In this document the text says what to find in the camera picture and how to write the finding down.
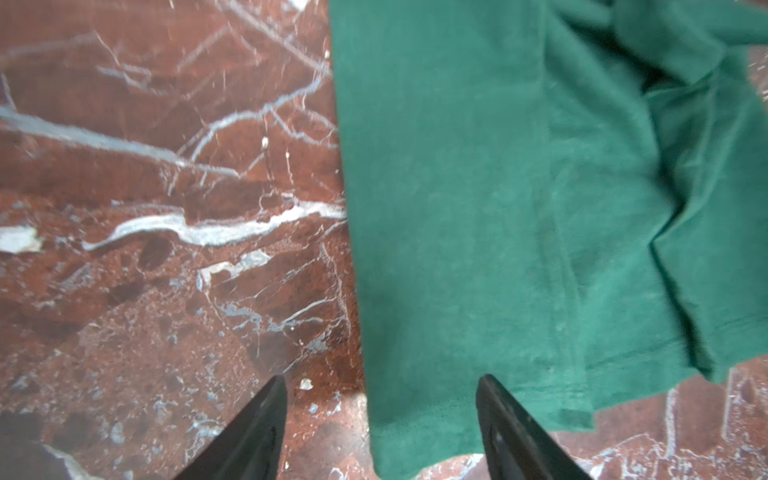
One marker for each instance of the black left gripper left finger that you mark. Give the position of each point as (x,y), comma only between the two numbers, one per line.
(249,448)

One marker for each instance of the green t-shirt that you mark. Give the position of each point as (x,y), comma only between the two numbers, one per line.
(570,196)

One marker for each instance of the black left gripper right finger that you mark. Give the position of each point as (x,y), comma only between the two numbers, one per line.
(516,446)

